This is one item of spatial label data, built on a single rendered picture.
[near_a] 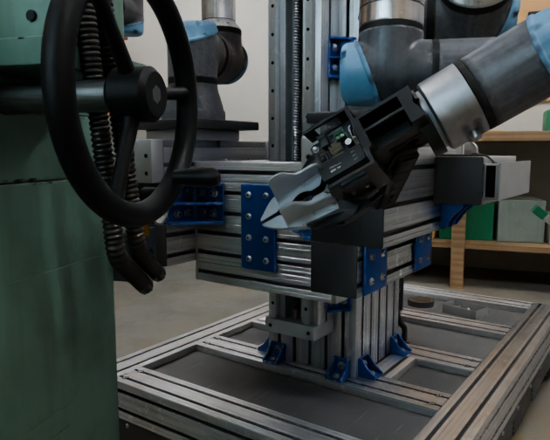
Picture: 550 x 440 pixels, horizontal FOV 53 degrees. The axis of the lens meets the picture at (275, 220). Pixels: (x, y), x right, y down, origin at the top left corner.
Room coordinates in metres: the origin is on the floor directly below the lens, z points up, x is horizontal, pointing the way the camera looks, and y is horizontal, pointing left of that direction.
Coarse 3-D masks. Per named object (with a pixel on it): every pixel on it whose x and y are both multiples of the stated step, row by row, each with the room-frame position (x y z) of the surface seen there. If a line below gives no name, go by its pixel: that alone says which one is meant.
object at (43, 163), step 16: (0, 128) 0.65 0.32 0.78; (16, 128) 0.68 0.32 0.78; (32, 128) 0.71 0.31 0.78; (0, 144) 0.65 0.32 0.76; (16, 144) 0.68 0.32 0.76; (32, 144) 0.70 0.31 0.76; (48, 144) 0.73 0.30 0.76; (0, 160) 0.65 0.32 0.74; (16, 160) 0.68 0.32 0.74; (32, 160) 0.70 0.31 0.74; (48, 160) 0.73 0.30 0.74; (0, 176) 0.65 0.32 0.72; (16, 176) 0.67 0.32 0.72; (32, 176) 0.70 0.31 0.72; (48, 176) 0.73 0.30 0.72; (64, 176) 0.76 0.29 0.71
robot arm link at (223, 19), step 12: (204, 0) 1.42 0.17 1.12; (216, 0) 1.41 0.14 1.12; (228, 0) 1.42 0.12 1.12; (204, 12) 1.42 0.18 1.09; (216, 12) 1.41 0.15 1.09; (228, 12) 1.42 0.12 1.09; (228, 24) 1.40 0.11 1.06; (228, 36) 1.40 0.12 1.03; (240, 36) 1.44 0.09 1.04; (228, 48) 1.38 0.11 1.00; (240, 48) 1.44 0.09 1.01; (228, 60) 1.37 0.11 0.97; (240, 60) 1.44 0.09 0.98; (228, 72) 1.40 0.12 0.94; (240, 72) 1.45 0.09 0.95; (228, 84) 1.48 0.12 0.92
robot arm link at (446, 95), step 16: (432, 80) 0.54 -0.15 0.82; (448, 80) 0.53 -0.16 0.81; (464, 80) 0.52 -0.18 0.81; (432, 96) 0.53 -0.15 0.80; (448, 96) 0.52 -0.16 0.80; (464, 96) 0.52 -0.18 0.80; (432, 112) 0.53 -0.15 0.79; (448, 112) 0.52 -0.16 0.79; (464, 112) 0.52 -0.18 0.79; (480, 112) 0.52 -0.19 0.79; (448, 128) 0.53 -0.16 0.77; (464, 128) 0.53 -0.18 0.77; (480, 128) 0.54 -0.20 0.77; (448, 144) 0.55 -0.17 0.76
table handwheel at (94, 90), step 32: (64, 0) 0.49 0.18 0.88; (96, 0) 0.54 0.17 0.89; (160, 0) 0.66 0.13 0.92; (64, 32) 0.48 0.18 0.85; (64, 64) 0.48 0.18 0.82; (128, 64) 0.59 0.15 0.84; (192, 64) 0.72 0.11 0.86; (0, 96) 0.64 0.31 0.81; (32, 96) 0.63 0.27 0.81; (64, 96) 0.48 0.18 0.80; (96, 96) 0.61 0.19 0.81; (128, 96) 0.58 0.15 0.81; (160, 96) 0.61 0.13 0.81; (192, 96) 0.73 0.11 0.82; (64, 128) 0.48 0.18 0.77; (128, 128) 0.59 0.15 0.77; (192, 128) 0.73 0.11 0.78; (64, 160) 0.49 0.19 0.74; (128, 160) 0.58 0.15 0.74; (96, 192) 0.52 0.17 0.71; (160, 192) 0.65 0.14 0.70; (128, 224) 0.58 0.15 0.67
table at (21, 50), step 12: (36, 36) 0.60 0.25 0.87; (0, 48) 0.61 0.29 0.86; (12, 48) 0.61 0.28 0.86; (24, 48) 0.60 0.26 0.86; (36, 48) 0.60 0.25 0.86; (0, 60) 0.61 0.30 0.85; (12, 60) 0.61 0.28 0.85; (24, 60) 0.60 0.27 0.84; (36, 60) 0.60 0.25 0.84; (0, 72) 0.66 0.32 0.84; (12, 72) 0.66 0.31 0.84; (24, 72) 0.66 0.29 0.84; (36, 72) 0.66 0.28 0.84
